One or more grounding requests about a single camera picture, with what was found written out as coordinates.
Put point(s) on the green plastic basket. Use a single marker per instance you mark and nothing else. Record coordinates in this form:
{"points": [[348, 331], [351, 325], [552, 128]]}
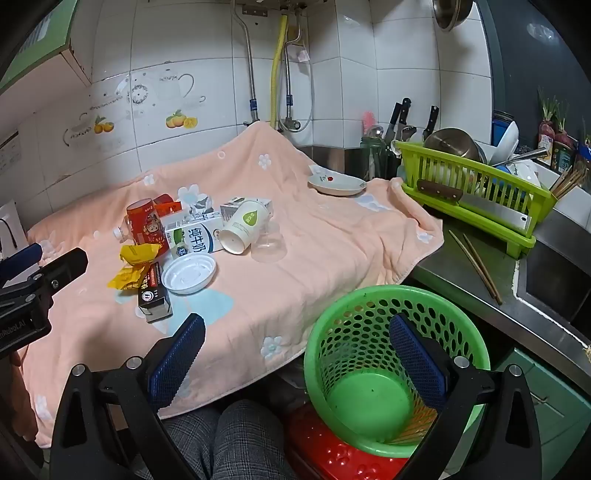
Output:
{"points": [[369, 401]]}

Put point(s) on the blue white milk carton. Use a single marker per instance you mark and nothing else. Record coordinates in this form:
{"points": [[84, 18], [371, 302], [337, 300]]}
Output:
{"points": [[230, 207]]}

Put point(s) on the green white milk carton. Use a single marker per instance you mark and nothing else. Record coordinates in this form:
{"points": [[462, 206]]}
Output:
{"points": [[196, 237]]}

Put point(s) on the green wall cabinet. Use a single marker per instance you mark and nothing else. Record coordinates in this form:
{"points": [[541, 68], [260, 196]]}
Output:
{"points": [[27, 46]]}

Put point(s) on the hanging steel pan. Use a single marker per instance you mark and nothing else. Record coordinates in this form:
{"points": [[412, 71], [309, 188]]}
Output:
{"points": [[450, 14]]}

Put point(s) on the yellow label plastic bottle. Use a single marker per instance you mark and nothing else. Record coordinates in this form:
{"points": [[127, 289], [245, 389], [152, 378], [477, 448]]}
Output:
{"points": [[122, 234]]}

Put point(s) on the white bowl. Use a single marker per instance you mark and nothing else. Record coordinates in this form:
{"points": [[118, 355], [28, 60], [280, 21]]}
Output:
{"points": [[508, 138]]}

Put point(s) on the steel ladle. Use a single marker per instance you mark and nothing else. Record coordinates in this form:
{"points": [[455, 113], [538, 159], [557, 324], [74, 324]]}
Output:
{"points": [[521, 157]]}

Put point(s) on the metal water valve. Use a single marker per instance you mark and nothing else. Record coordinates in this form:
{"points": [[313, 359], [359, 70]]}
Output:
{"points": [[288, 124]]}

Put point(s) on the steel sink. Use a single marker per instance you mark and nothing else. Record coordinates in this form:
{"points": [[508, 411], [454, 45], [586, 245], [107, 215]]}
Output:
{"points": [[554, 277]]}

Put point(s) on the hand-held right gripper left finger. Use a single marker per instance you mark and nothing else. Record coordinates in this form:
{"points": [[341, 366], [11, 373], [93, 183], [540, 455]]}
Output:
{"points": [[178, 360]]}

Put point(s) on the green utensil jar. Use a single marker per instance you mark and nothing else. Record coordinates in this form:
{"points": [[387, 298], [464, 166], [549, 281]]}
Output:
{"points": [[374, 159]]}

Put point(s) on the grey paper wrapper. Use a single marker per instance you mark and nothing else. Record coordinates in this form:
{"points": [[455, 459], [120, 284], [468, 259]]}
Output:
{"points": [[203, 206]]}

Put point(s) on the orange red sachet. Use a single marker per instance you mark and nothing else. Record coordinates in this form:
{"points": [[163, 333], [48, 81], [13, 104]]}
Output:
{"points": [[171, 210]]}

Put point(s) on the white floral plate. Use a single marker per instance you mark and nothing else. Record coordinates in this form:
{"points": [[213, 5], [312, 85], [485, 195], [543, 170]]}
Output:
{"points": [[337, 184]]}

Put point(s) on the green plastic dish rack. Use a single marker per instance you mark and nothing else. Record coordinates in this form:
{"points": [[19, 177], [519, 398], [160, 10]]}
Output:
{"points": [[418, 153]]}

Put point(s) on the steel bowl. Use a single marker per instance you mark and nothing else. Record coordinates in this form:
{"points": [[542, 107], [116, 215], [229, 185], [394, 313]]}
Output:
{"points": [[450, 141]]}

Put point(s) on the bundle of wooden chopsticks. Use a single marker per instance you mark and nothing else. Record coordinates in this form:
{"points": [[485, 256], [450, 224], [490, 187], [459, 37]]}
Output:
{"points": [[568, 182]]}

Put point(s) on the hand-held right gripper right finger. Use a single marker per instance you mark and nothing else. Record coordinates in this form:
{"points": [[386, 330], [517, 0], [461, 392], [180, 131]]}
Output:
{"points": [[418, 364]]}

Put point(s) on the person's plaid trousers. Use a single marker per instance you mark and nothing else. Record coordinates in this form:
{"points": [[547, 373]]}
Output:
{"points": [[240, 438]]}

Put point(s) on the white plastic lid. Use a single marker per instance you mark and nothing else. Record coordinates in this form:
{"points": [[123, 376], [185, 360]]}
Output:
{"points": [[189, 274]]}

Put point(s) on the clear plastic cup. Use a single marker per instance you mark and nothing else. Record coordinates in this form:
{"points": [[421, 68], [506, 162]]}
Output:
{"points": [[270, 244]]}

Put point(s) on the white green leaf paper cup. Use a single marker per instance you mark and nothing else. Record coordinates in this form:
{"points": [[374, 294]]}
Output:
{"points": [[242, 226]]}

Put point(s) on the black red small box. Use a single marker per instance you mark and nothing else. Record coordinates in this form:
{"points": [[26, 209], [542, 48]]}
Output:
{"points": [[154, 295]]}

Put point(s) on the green base cabinet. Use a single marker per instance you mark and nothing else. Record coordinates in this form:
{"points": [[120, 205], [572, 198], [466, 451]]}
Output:
{"points": [[549, 397]]}

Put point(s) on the white plastic box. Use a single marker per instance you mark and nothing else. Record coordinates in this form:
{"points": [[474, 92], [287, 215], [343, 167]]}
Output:
{"points": [[11, 221]]}

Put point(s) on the metal water pipe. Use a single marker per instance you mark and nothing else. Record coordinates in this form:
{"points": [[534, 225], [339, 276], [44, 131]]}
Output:
{"points": [[251, 69]]}

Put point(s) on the water heater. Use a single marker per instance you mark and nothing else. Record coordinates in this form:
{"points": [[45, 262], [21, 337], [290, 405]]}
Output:
{"points": [[277, 4]]}

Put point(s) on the red snack packet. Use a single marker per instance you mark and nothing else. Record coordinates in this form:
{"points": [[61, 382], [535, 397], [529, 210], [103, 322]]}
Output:
{"points": [[161, 201]]}

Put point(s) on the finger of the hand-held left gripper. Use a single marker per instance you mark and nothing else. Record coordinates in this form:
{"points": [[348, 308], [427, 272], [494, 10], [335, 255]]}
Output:
{"points": [[18, 264], [64, 270]]}

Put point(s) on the red plastic stool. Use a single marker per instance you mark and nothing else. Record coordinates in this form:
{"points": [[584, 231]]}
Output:
{"points": [[332, 457]]}

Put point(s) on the pink brush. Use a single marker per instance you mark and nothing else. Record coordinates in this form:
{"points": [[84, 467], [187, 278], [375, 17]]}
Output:
{"points": [[368, 122]]}

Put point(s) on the peach floral blanket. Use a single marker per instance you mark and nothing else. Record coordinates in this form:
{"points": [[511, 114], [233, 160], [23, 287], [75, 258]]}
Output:
{"points": [[300, 221]]}

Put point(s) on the brown chopstick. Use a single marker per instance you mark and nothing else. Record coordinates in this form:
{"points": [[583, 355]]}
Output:
{"points": [[480, 272], [478, 261]]}

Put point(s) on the potted green sprouts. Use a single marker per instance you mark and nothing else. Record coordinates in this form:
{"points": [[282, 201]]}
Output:
{"points": [[551, 124]]}

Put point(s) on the yellow snack wrapper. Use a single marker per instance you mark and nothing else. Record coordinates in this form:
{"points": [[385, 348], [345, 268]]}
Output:
{"points": [[134, 272]]}

